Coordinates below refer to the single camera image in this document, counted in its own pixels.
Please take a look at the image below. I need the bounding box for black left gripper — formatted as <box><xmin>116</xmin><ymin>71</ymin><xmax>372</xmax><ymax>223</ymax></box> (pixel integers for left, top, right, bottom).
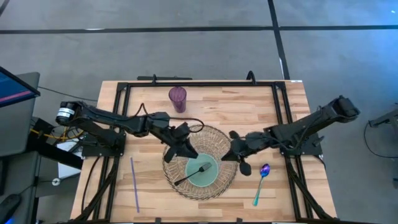
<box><xmin>163</xmin><ymin>121</ymin><xmax>199</xmax><ymax>164</ymax></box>

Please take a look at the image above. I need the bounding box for computer monitor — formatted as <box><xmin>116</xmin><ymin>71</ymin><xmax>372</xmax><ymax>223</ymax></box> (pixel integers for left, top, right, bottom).
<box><xmin>0</xmin><ymin>65</ymin><xmax>42</xmax><ymax>108</ymax></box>

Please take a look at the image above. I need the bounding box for black fork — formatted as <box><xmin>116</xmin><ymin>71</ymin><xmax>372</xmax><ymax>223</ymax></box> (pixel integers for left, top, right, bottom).
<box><xmin>174</xmin><ymin>162</ymin><xmax>213</xmax><ymax>187</ymax></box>

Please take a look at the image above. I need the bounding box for purple straw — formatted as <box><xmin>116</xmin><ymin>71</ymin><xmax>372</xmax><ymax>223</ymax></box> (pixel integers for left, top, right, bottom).
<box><xmin>129</xmin><ymin>156</ymin><xmax>141</xmax><ymax>214</ymax></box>

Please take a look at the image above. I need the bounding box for grey chair base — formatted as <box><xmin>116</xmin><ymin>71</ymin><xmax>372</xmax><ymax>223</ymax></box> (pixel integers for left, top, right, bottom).
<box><xmin>368</xmin><ymin>103</ymin><xmax>398</xmax><ymax>129</ymax></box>

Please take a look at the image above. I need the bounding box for round woven placemat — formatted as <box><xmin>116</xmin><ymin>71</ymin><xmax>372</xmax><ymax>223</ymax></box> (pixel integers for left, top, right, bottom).
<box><xmin>161</xmin><ymin>124</ymin><xmax>239</xmax><ymax>201</ymax></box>

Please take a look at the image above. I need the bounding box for white paper sheet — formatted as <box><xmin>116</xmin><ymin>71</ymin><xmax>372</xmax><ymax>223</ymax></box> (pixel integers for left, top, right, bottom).
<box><xmin>57</xmin><ymin>140</ymin><xmax>83</xmax><ymax>180</ymax></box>

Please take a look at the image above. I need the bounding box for black metal table frame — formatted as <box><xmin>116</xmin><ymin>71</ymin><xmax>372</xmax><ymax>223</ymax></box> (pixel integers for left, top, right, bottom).
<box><xmin>73</xmin><ymin>80</ymin><xmax>338</xmax><ymax>224</ymax></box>

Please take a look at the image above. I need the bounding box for black computer mouse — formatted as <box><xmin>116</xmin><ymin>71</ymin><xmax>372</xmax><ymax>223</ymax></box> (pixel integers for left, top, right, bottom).
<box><xmin>0</xmin><ymin>193</ymin><xmax>23</xmax><ymax>224</ymax></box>

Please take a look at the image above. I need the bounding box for yellow cable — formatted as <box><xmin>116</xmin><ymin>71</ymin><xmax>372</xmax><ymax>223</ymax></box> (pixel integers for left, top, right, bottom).
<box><xmin>30</xmin><ymin>126</ymin><xmax>85</xmax><ymax>141</ymax></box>

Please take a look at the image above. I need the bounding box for purple plastic tumbler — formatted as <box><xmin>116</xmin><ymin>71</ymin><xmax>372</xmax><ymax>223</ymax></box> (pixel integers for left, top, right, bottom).
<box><xmin>168</xmin><ymin>86</ymin><xmax>188</xmax><ymax>114</ymax></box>

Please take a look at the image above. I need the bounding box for black looped floor cable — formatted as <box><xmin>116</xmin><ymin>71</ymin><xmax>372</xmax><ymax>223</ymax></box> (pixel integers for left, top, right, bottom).
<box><xmin>363</xmin><ymin>120</ymin><xmax>398</xmax><ymax>159</ymax></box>

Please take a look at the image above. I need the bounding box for teal round plate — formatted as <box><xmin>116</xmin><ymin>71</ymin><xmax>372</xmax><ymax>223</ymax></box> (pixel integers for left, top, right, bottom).
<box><xmin>185</xmin><ymin>152</ymin><xmax>220</xmax><ymax>188</ymax></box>

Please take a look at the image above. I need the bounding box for iridescent spoon with teal handle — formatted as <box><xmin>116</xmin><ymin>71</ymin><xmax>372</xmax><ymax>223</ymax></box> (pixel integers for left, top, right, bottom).
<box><xmin>252</xmin><ymin>163</ymin><xmax>272</xmax><ymax>208</ymax></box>

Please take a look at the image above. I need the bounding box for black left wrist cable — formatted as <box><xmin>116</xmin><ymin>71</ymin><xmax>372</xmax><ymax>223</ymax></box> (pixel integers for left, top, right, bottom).
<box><xmin>133</xmin><ymin>102</ymin><xmax>206</xmax><ymax>134</ymax></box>

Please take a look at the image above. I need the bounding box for black diagonal desk beam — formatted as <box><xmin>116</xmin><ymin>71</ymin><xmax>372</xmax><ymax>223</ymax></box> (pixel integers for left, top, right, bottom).
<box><xmin>29</xmin><ymin>118</ymin><xmax>84</xmax><ymax>170</ymax></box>

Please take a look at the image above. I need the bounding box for thin black floor cable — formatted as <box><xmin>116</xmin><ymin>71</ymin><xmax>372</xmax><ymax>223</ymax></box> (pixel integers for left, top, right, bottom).
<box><xmin>37</xmin><ymin>85</ymin><xmax>99</xmax><ymax>103</ymax></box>

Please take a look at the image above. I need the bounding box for black hanging table cable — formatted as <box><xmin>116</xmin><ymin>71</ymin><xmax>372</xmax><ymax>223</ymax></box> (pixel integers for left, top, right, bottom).
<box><xmin>80</xmin><ymin>155</ymin><xmax>102</xmax><ymax>216</ymax></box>

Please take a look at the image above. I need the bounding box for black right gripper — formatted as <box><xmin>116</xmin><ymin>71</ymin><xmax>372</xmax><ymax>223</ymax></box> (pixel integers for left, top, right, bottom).
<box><xmin>221</xmin><ymin>130</ymin><xmax>269</xmax><ymax>177</ymax></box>

